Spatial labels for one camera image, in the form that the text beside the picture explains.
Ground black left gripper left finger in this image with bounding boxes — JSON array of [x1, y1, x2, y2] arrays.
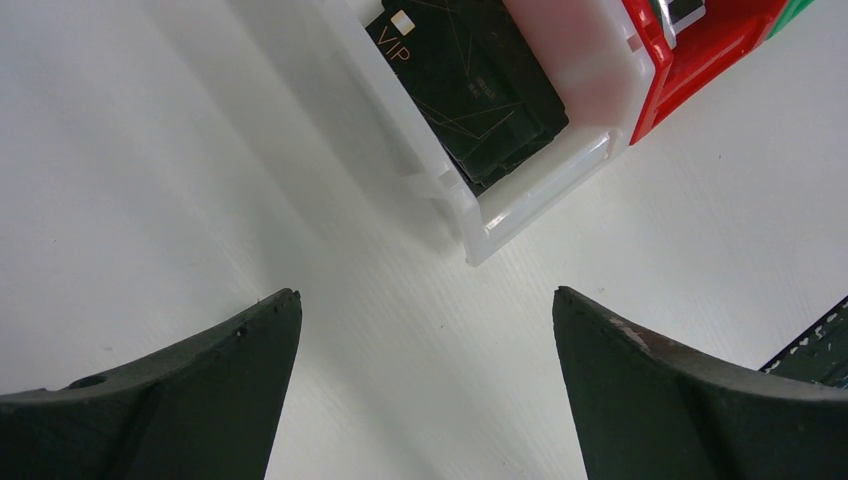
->
[[1, 289, 302, 479]]

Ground white magnetic stripe cards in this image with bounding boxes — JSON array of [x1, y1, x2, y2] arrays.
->
[[650, 0, 706, 49]]

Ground black VIP cards stack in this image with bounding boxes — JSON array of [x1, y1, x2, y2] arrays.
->
[[366, 1, 569, 196]]

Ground red plastic bin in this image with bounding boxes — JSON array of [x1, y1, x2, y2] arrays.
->
[[623, 0, 787, 144]]

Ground white plastic bin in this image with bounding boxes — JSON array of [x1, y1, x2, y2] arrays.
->
[[317, 1, 657, 266]]

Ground green plastic bin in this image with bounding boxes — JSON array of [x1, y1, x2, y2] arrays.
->
[[768, 0, 814, 38]]

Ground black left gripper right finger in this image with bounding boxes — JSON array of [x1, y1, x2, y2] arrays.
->
[[553, 287, 847, 479]]

